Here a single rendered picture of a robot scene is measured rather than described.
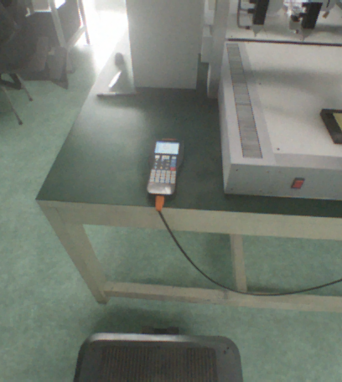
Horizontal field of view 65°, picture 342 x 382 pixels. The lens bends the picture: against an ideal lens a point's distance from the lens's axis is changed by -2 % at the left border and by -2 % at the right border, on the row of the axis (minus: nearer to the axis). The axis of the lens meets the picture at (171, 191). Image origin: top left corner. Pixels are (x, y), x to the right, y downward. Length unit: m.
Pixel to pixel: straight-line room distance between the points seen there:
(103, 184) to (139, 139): 0.19
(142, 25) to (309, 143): 0.59
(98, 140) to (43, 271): 0.86
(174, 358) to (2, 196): 1.37
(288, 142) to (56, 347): 1.15
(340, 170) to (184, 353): 0.70
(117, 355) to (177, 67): 0.95
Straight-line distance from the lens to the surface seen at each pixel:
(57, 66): 0.55
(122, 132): 0.82
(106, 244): 1.47
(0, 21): 0.49
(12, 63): 0.54
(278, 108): 0.77
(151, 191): 0.62
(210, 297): 1.17
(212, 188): 0.66
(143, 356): 1.00
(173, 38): 0.96
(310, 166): 0.63
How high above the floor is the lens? 1.24
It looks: 49 degrees down
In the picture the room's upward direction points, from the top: straight up
